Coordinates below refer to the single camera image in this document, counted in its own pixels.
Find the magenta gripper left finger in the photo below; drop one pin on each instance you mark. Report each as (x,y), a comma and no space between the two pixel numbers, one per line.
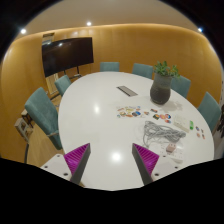
(76,161)

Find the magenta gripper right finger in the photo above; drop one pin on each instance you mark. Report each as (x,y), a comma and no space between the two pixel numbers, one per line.
(146,161)

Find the pink charger plug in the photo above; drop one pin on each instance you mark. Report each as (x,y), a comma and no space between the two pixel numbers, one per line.
(171,147)

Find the white power strip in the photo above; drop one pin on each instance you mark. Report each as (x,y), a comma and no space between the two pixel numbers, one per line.
(177,155)

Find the white box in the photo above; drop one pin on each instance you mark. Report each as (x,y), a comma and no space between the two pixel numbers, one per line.
(182,123)

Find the colourful sticker sheet left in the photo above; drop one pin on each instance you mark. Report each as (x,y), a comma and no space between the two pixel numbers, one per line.
(128,112)

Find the green small object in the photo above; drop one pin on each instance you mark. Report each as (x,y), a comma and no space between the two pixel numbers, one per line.
(191,125)

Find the teal chair near left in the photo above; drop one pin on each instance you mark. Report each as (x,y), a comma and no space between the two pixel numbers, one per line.
(45,115)

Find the dark grey plant pot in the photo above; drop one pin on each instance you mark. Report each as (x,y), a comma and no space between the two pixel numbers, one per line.
(161,89)

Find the teal chair far left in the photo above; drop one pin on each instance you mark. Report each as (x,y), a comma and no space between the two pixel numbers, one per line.
(62,84)

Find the teal chair far right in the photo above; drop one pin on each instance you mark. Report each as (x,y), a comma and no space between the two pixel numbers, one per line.
(210,110)

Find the teal chair behind plant right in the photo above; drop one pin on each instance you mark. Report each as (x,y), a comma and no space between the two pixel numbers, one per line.
(181,85)

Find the teal chair behind plant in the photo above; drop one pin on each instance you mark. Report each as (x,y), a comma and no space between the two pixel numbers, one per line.
(142,70)
(181,85)

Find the teal chair behind plant left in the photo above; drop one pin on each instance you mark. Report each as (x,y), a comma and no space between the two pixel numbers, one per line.
(142,70)

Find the green potted plant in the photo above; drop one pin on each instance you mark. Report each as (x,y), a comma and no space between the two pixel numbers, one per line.
(163,69)

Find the teal chair at head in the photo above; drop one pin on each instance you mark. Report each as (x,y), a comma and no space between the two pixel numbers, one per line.
(109,66)

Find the grey table cable hatch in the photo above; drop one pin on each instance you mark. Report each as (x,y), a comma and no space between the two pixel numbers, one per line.
(127,91)

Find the black wall television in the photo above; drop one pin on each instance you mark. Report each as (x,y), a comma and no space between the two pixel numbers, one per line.
(65,54)

